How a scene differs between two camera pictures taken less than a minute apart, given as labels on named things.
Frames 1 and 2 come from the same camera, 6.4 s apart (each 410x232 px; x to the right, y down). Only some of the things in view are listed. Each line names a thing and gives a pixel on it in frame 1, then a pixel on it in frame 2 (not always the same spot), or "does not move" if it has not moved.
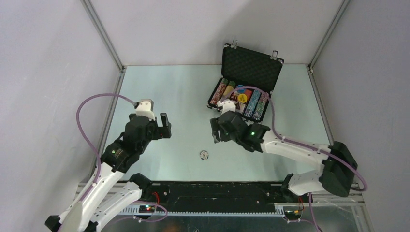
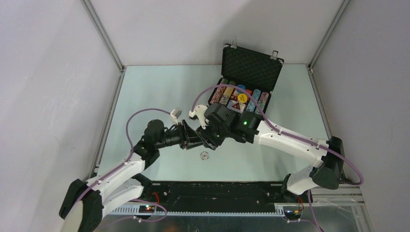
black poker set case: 248,78 does not move
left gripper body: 152,134 -> 180,136
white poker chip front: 204,155 does not move
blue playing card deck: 240,107 does not move
